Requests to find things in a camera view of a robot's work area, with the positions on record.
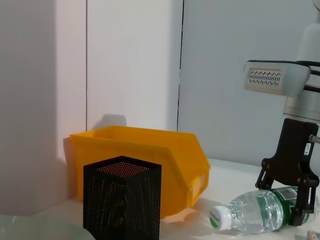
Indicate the yellow plastic bin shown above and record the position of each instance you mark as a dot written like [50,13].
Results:
[150,147]

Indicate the green glass fruit plate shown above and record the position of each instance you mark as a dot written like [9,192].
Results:
[37,228]

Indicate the clear green-label water bottle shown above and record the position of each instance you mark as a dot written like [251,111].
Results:
[255,212]

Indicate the beige eraser with barcode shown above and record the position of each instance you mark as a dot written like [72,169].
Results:
[313,235]

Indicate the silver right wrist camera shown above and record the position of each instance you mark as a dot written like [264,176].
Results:
[270,77]

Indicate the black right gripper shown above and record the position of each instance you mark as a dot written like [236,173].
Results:
[292,150]

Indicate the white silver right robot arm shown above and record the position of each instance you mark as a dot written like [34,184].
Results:
[310,105]

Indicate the black mesh pen holder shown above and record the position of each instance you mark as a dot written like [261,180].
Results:
[122,205]

